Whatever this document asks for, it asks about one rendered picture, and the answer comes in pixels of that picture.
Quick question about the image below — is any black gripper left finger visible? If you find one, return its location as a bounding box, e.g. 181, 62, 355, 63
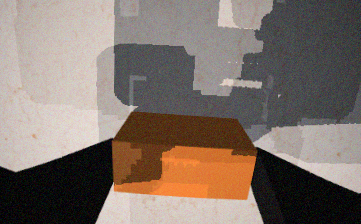
0, 138, 114, 224

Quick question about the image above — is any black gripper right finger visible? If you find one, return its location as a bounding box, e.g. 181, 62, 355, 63
251, 147, 361, 224

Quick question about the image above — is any orange block with dark square face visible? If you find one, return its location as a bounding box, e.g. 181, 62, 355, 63
112, 111, 257, 200

